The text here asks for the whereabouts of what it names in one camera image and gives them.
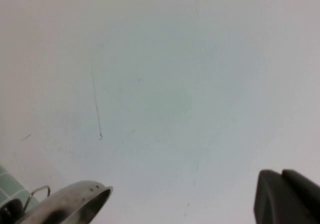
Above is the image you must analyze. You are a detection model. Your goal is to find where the metal wire lid rack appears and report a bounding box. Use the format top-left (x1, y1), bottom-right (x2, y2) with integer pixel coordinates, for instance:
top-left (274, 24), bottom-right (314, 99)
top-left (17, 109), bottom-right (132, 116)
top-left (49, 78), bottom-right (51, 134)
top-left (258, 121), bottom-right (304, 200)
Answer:
top-left (23, 185), bottom-right (51, 211)

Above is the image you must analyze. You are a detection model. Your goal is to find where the stainless steel pot lid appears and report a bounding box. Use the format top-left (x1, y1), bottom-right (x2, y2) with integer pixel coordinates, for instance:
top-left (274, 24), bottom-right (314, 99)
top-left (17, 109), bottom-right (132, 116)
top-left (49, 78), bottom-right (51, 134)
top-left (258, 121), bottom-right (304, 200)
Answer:
top-left (0, 180), bottom-right (114, 224)

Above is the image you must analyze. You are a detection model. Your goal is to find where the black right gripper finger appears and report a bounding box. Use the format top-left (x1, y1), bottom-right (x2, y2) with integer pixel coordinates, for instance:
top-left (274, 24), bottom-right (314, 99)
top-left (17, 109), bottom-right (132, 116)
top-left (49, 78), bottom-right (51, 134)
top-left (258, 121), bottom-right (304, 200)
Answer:
top-left (253, 168), bottom-right (320, 224)

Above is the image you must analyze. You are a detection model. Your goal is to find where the green checkered tablecloth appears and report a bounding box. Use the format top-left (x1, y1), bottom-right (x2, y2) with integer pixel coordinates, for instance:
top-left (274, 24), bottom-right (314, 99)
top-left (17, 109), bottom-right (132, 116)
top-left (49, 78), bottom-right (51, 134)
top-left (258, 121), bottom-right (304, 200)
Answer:
top-left (0, 164), bottom-right (41, 214)

